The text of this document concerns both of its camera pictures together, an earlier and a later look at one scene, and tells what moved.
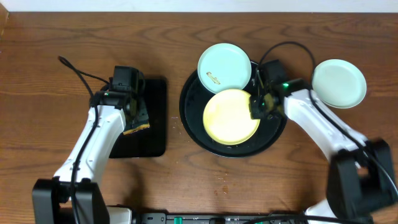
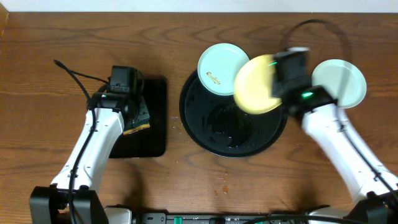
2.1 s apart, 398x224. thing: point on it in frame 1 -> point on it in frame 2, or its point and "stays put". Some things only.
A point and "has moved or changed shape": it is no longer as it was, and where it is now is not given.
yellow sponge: [140, 127] stays put
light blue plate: [339, 83] stays put
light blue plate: [224, 66] stays put
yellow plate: [227, 117] has moved or changed shape
